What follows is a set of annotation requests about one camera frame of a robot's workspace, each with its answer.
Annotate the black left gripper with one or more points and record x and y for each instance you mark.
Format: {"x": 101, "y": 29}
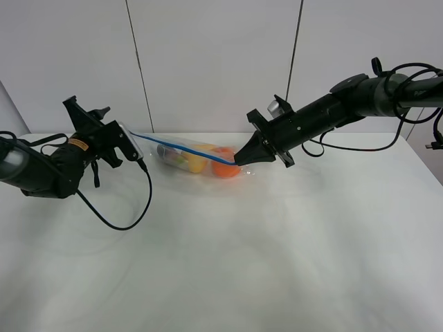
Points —
{"x": 92, "y": 140}

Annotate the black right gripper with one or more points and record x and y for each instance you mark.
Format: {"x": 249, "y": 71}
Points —
{"x": 263, "y": 145}

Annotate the clear zip bag blue strip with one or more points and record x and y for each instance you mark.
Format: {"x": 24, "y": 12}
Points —
{"x": 187, "y": 146}

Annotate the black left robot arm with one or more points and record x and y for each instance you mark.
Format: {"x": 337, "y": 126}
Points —
{"x": 54, "y": 166}

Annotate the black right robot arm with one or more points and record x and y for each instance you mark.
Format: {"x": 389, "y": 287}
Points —
{"x": 351, "y": 100}

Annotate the orange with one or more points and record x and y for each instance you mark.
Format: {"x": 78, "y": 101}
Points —
{"x": 223, "y": 170}

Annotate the yellow pear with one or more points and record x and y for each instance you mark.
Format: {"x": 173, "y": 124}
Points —
{"x": 196, "y": 164}

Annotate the purple eggplant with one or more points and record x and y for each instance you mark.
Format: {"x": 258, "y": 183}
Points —
{"x": 171, "y": 156}

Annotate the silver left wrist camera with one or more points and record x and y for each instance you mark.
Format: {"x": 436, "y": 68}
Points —
{"x": 131, "y": 145}

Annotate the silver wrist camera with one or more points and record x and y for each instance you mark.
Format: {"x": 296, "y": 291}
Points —
{"x": 131, "y": 145}
{"x": 274, "y": 109}

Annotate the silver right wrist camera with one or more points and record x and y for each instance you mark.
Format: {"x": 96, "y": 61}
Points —
{"x": 274, "y": 109}

